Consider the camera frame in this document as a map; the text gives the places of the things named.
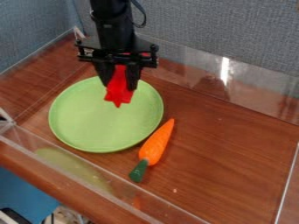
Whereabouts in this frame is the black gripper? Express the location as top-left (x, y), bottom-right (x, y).
top-left (75, 36), bottom-right (159, 91)

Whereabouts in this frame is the red plastic block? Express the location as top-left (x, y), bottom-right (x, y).
top-left (104, 66), bottom-right (134, 108)

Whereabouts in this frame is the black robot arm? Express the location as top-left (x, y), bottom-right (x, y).
top-left (75, 0), bottom-right (159, 91)

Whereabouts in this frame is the green plate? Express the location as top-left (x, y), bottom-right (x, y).
top-left (48, 77), bottom-right (164, 153)

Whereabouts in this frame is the orange toy carrot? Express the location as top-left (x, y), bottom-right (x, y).
top-left (128, 118), bottom-right (175, 183)

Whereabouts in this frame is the clear acrylic left wall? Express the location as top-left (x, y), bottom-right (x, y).
top-left (0, 33), bottom-right (83, 96)

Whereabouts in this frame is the clear acrylic wall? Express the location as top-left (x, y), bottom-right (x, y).
top-left (0, 108), bottom-right (210, 224)
top-left (72, 24), bottom-right (299, 126)
top-left (0, 33), bottom-right (83, 96)

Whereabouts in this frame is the black cable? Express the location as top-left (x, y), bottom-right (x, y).
top-left (130, 0), bottom-right (148, 29)

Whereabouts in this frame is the clear acrylic back wall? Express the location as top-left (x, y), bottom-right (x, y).
top-left (72, 24), bottom-right (299, 126)

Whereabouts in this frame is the clear acrylic front wall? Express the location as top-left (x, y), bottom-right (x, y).
top-left (0, 108), bottom-right (210, 224)

